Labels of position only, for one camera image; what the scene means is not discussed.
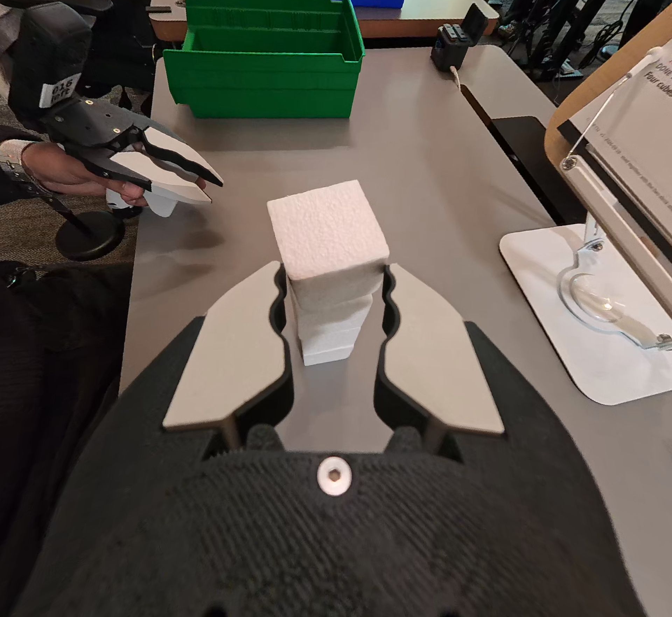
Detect person's left hand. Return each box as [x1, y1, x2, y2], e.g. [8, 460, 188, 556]
[22, 141, 152, 208]

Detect green plastic bin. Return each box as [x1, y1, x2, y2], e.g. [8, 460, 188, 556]
[162, 0, 366, 120]

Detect white document stand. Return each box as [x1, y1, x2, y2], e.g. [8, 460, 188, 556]
[499, 11, 672, 407]

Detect black charger box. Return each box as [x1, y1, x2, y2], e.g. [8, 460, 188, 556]
[430, 3, 487, 72]

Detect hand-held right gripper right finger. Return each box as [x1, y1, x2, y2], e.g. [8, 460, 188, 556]
[374, 263, 506, 454]

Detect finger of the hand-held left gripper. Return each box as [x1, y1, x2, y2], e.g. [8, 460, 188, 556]
[138, 125, 225, 188]
[112, 151, 214, 204]

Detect person's left forearm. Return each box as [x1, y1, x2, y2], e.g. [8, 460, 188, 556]
[0, 124, 48, 203]

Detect person's black pants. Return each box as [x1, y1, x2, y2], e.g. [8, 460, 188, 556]
[0, 260, 135, 617]

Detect printed instruction sheet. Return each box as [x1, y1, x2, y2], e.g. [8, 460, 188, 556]
[569, 48, 672, 229]

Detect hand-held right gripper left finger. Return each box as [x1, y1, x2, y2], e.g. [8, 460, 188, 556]
[162, 260, 294, 451]

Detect black cable tray lid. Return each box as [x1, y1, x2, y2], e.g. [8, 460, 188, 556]
[491, 116, 575, 227]

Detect black round-base stand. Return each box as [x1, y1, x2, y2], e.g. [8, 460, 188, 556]
[21, 171, 127, 262]

